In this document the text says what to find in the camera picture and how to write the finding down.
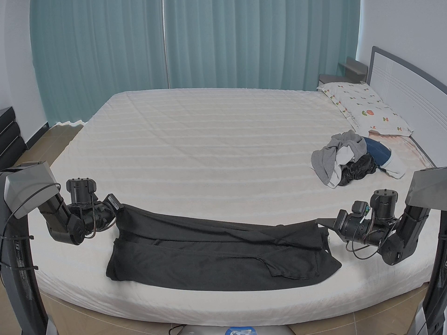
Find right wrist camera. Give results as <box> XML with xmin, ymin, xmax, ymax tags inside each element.
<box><xmin>351</xmin><ymin>201</ymin><xmax>371</xmax><ymax>220</ymax></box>

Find pale pink blanket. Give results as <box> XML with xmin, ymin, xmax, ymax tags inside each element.
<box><xmin>368</xmin><ymin>131</ymin><xmax>434</xmax><ymax>169</ymax></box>

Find pile of clothes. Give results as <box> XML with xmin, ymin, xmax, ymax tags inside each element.
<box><xmin>311</xmin><ymin>130</ymin><xmax>408</xmax><ymax>188</ymax></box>

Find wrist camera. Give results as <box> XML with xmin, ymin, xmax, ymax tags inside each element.
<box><xmin>351</xmin><ymin>201</ymin><xmax>371</xmax><ymax>220</ymax></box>
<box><xmin>105</xmin><ymin>194</ymin><xmax>123</xmax><ymax>211</ymax></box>

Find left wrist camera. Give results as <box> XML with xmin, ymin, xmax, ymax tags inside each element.
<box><xmin>105</xmin><ymin>194</ymin><xmax>123</xmax><ymax>211</ymax></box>

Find grey bedside table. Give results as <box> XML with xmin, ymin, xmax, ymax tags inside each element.
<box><xmin>318</xmin><ymin>56</ymin><xmax>369</xmax><ymax>87</ymax></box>

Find white printed pillow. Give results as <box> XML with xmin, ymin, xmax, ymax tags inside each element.
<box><xmin>316</xmin><ymin>82</ymin><xmax>415</xmax><ymax>136</ymax></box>

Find blue-green curtain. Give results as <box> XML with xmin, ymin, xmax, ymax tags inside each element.
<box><xmin>163</xmin><ymin>0</ymin><xmax>362</xmax><ymax>92</ymax></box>
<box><xmin>30</xmin><ymin>0</ymin><xmax>170</xmax><ymax>125</ymax></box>

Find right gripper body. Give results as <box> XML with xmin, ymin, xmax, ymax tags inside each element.
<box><xmin>335</xmin><ymin>211</ymin><xmax>368</xmax><ymax>248</ymax></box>

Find black chest of drawers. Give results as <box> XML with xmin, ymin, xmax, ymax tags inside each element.
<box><xmin>0</xmin><ymin>106</ymin><xmax>28</xmax><ymax>168</ymax></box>

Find black cable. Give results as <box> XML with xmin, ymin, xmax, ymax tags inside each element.
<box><xmin>346</xmin><ymin>240</ymin><xmax>382</xmax><ymax>261</ymax></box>

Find bed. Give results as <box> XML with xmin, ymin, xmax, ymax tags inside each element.
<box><xmin>26</xmin><ymin>46</ymin><xmax>447</xmax><ymax>327</ymax></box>

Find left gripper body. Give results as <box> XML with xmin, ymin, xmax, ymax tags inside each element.
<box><xmin>95</xmin><ymin>203</ymin><xmax>119</xmax><ymax>230</ymax></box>

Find black garment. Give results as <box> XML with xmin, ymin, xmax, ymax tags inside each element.
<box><xmin>106</xmin><ymin>203</ymin><xmax>342</xmax><ymax>287</ymax></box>

